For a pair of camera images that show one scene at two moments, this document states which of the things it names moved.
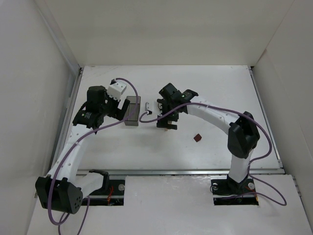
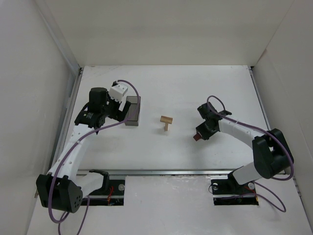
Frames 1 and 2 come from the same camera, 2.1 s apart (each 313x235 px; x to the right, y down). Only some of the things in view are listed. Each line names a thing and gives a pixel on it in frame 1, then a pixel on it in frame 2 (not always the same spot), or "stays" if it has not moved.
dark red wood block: [197, 138] stays
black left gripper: [115, 110] stays
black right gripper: [165, 113] → [206, 126]
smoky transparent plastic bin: [133, 120] stays
